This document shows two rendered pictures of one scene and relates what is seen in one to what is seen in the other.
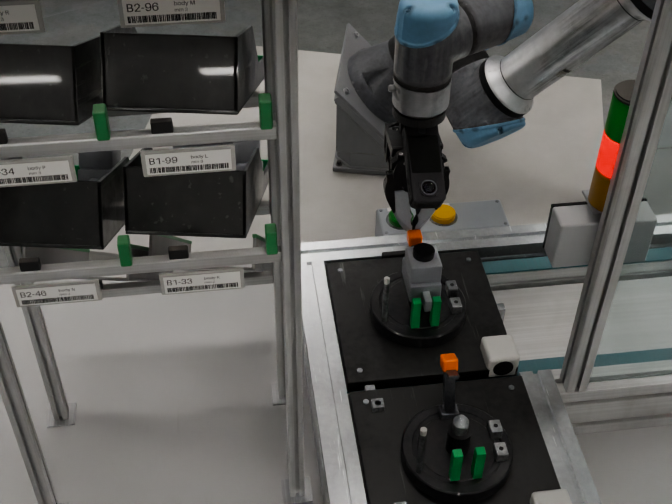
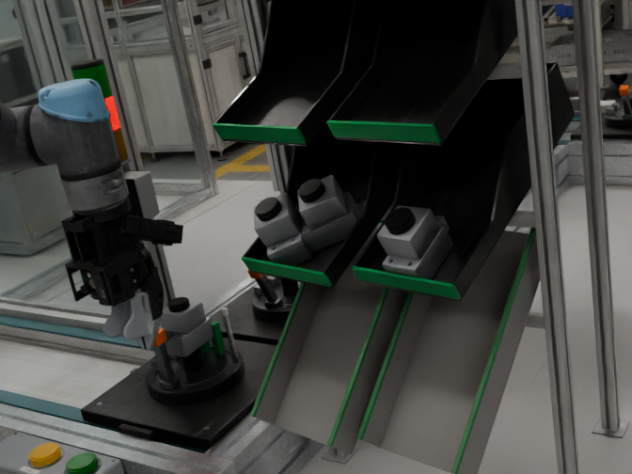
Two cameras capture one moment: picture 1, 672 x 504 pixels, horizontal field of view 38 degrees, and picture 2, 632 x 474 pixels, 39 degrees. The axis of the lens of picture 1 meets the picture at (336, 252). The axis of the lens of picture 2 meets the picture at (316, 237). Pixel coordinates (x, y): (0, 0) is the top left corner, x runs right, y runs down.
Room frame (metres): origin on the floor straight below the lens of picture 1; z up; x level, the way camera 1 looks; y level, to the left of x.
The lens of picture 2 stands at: (1.67, 0.82, 1.57)
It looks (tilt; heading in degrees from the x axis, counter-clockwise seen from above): 20 degrees down; 224
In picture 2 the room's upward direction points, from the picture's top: 10 degrees counter-clockwise
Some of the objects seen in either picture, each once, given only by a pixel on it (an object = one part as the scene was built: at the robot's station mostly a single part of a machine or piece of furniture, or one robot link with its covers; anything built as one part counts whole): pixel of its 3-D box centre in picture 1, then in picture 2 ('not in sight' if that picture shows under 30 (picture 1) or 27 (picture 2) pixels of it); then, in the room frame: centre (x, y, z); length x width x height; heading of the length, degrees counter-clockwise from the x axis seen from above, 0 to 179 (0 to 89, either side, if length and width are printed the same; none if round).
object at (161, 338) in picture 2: (414, 256); (165, 352); (1.05, -0.11, 1.04); 0.04 x 0.02 x 0.08; 8
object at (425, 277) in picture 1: (423, 272); (187, 320); (0.99, -0.12, 1.06); 0.08 x 0.04 x 0.07; 8
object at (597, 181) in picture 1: (613, 185); (108, 146); (0.91, -0.33, 1.28); 0.05 x 0.05 x 0.05
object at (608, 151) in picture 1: (622, 151); (100, 114); (0.91, -0.33, 1.33); 0.05 x 0.05 x 0.05
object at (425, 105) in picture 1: (418, 92); (98, 189); (1.09, -0.10, 1.29); 0.08 x 0.08 x 0.05
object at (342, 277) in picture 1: (416, 316); (198, 385); (1.00, -0.12, 0.96); 0.24 x 0.24 x 0.02; 8
